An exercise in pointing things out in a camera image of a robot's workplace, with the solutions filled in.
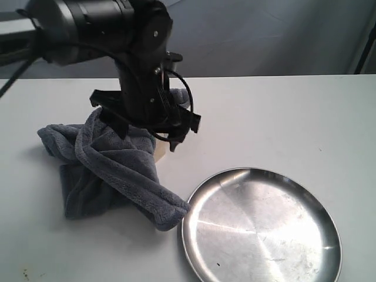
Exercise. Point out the round stainless steel plate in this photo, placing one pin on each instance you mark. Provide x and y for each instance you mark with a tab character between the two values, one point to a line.
248	224

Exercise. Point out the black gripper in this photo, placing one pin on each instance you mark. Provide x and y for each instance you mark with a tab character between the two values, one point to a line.
145	100

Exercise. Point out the light wooden cube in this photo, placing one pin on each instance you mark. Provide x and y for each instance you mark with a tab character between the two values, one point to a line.
161	149

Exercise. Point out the black stand pole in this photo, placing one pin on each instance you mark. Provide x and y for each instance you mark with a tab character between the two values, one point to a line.
365	60

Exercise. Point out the blue-grey terry towel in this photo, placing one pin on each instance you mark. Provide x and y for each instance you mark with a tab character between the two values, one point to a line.
100	172

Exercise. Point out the grey backdrop cloth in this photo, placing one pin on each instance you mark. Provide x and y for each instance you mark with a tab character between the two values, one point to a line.
257	38

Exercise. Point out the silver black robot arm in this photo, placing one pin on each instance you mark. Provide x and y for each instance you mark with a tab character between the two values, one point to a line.
132	33

